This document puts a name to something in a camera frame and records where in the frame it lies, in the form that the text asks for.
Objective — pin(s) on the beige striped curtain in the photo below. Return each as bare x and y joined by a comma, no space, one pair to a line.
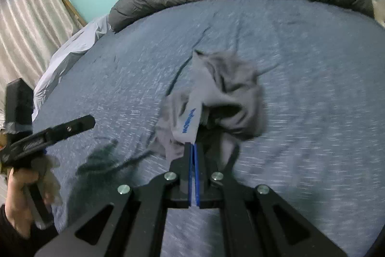
27,22

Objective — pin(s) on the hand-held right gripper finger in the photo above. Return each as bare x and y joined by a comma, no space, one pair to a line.
195,175
190,175

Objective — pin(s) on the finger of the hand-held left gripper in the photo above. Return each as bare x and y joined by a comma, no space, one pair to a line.
70,128

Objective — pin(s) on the person's left hand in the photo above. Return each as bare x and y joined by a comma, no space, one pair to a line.
19,196

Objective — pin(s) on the pale blue bedding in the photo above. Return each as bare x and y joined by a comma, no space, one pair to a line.
69,49

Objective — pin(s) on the grey garment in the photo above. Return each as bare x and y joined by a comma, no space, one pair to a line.
228,85

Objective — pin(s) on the person's left forearm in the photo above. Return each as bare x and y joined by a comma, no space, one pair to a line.
18,245

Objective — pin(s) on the blue speckled bedspread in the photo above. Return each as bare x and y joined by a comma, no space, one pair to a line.
300,79

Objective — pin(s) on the wooden frame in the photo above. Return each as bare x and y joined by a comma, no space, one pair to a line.
70,5

